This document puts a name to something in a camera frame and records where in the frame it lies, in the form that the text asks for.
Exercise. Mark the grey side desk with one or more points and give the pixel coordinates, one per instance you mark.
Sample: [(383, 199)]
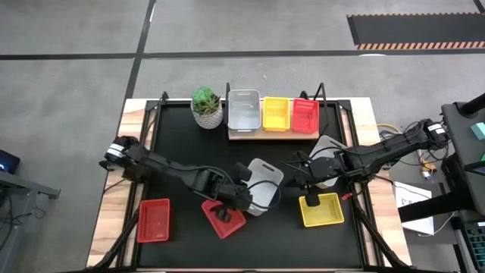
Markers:
[(22, 184)]

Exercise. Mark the grey plastic storage basket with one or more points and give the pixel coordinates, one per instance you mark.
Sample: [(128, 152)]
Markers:
[(324, 143), (244, 112), (265, 170)]

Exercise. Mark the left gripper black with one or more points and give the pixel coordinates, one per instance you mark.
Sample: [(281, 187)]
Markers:
[(233, 193)]

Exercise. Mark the teal block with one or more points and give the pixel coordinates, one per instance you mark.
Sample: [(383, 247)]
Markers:
[(479, 130)]

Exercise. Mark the red plastic mesh basket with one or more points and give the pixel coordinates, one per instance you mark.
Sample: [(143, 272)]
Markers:
[(153, 221), (305, 115), (227, 227)]

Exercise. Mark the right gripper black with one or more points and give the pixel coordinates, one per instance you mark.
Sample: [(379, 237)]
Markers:
[(322, 170)]

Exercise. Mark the black aluminium station frame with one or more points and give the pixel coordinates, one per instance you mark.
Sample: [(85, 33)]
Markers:
[(344, 105)]

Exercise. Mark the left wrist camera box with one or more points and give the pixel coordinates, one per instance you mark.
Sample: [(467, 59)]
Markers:
[(210, 186)]

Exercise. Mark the wooden shelf board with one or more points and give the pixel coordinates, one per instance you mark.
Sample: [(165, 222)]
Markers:
[(280, 136)]

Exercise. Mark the succulent in white patterned pot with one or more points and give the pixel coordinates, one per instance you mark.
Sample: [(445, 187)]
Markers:
[(206, 100)]

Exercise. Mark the grey equipment cart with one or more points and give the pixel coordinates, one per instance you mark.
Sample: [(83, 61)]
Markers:
[(462, 151)]

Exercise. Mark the black stand bar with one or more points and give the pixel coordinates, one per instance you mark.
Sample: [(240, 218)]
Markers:
[(435, 206)]

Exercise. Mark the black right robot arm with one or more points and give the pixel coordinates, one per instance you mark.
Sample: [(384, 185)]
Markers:
[(386, 149)]

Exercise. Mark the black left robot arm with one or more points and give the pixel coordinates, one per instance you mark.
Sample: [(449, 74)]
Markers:
[(163, 167)]

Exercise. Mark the black hazard-striped floor mat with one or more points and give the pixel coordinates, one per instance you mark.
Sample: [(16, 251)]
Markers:
[(417, 30)]

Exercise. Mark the yellow plug connector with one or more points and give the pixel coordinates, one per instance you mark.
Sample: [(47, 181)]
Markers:
[(427, 167)]

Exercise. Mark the black device with blue light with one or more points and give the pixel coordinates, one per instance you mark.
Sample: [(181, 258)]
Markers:
[(9, 161)]

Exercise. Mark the white paper sheet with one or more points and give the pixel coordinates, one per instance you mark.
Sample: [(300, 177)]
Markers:
[(407, 191)]

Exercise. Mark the backlit keyboard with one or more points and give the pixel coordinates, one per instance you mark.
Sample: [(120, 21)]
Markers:
[(476, 242)]

